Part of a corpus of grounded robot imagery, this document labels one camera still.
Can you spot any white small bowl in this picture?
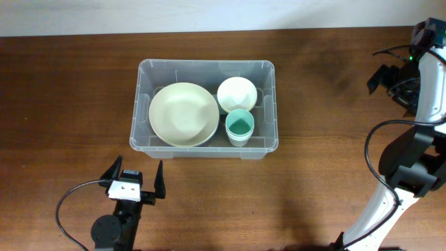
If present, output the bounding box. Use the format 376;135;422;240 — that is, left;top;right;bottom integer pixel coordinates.
217;77;257;113

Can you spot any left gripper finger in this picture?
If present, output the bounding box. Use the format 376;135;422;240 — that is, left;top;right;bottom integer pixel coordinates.
154;160;166;198
100;155;123;181

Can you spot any cream plastic cup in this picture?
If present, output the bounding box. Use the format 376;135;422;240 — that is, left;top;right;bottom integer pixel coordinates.
227;132;252;142

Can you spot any cream plate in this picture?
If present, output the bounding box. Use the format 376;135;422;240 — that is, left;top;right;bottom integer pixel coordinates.
148;82;220;147

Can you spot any clear plastic storage bin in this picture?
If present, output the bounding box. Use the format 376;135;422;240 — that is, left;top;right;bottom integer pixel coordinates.
130;59;279;160

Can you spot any grey plastic cup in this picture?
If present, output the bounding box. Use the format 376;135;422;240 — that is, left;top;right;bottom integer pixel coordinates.
229;139;248;147

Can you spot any mint green plastic cup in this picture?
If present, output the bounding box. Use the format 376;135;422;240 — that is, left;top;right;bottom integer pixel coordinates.
225;109;254;137

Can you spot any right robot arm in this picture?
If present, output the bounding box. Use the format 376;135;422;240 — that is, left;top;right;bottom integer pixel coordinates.
329;17;445;250

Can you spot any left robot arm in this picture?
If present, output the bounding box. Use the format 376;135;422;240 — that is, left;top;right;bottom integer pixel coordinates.
91;156;166;251

